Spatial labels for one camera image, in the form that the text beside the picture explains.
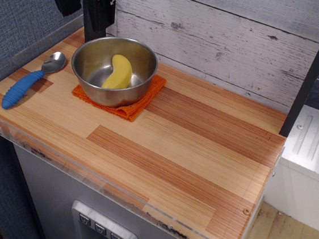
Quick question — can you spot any blue handled metal spoon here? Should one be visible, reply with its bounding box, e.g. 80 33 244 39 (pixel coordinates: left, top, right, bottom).
1 52 66 109

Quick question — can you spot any orange folded cloth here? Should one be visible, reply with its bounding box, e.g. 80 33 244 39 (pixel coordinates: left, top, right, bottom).
72 75 166 121

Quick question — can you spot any yellow toy banana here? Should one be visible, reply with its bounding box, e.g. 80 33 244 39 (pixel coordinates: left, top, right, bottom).
101 54 133 89

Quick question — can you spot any stainless steel bowl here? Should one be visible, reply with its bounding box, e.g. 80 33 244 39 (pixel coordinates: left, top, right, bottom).
72 37 158 108

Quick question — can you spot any silver toy fridge cabinet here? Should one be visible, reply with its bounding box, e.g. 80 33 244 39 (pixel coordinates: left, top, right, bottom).
3 144 238 239

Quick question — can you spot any grey dispenser button panel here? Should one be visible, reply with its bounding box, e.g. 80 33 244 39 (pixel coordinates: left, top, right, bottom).
71 200 138 239

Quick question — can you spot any white toy sink unit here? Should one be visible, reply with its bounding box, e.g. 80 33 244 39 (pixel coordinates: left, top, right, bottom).
264 106 319 231

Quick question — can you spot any black right frame post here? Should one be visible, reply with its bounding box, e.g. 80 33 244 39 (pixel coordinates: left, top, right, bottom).
279 50 319 137

